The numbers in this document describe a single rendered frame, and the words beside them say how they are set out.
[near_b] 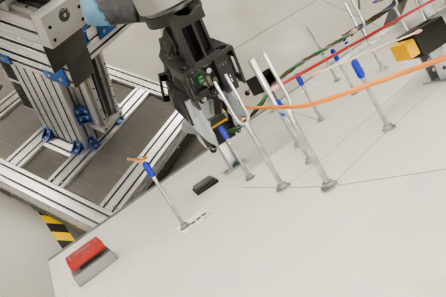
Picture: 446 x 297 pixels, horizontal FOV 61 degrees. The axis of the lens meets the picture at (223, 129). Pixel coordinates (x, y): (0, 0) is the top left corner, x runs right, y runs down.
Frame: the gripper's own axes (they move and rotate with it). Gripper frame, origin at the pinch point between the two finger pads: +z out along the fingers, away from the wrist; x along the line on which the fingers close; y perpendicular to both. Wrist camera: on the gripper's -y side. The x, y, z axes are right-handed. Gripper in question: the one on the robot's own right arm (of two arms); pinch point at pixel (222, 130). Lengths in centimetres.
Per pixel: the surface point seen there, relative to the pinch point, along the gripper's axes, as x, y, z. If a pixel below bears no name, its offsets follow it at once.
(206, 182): -6.0, -0.4, 6.9
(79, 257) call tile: -25.8, 3.9, 2.3
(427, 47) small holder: 22.4, 17.3, -5.4
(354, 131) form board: 11.1, 15.7, 0.6
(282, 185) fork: -1.1, 17.7, -0.9
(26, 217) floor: -72, -125, 62
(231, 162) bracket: -0.4, -2.6, 8.0
